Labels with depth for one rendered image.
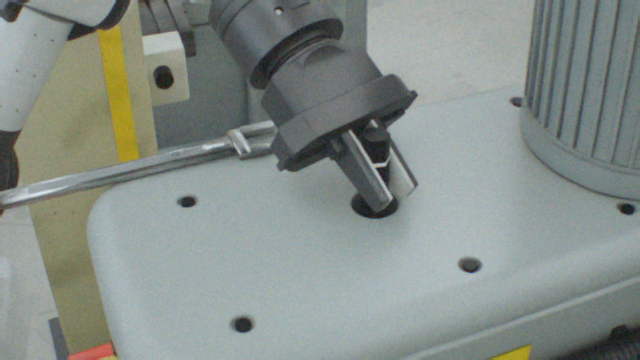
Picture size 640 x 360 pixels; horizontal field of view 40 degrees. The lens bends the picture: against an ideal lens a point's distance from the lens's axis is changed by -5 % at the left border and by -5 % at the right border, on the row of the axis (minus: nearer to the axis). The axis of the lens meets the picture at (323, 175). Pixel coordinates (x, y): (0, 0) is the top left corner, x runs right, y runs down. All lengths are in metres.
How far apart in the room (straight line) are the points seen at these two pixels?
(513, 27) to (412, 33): 0.58
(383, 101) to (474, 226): 0.12
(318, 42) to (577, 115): 0.21
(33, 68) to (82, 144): 1.66
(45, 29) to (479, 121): 0.47
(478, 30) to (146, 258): 4.48
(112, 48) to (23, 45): 1.54
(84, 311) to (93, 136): 0.68
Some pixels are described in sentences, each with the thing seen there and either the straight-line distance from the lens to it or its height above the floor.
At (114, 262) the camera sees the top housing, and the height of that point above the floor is 1.89.
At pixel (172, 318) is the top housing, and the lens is 0.63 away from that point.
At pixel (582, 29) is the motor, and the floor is 2.02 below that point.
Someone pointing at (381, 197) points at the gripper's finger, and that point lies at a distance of 0.67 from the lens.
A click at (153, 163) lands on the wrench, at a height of 1.90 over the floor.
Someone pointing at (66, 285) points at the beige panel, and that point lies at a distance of 2.97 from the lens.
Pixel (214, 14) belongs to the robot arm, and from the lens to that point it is 0.72.
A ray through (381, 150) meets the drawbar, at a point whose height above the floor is 1.95.
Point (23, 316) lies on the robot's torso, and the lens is 1.12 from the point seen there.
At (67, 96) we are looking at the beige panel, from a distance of 2.57.
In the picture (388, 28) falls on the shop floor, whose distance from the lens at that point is 5.05.
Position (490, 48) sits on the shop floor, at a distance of 4.91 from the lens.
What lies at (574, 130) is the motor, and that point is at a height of 1.94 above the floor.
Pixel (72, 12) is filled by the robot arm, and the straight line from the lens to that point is 0.97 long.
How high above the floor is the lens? 2.33
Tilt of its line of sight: 37 degrees down
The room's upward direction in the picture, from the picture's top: 1 degrees counter-clockwise
